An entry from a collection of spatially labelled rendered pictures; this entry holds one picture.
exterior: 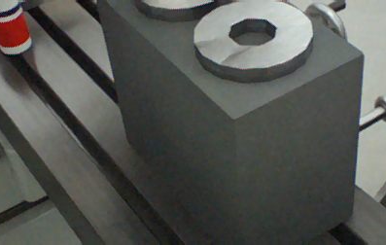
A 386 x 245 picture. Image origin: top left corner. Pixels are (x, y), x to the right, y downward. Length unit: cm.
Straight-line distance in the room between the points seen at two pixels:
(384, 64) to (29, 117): 165
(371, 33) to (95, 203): 185
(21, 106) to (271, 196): 37
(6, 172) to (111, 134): 23
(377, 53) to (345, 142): 179
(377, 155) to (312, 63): 151
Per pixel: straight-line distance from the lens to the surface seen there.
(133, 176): 73
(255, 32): 58
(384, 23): 253
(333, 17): 137
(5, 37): 92
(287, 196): 59
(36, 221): 104
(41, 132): 81
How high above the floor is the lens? 144
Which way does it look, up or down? 42 degrees down
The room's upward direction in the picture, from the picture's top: 8 degrees counter-clockwise
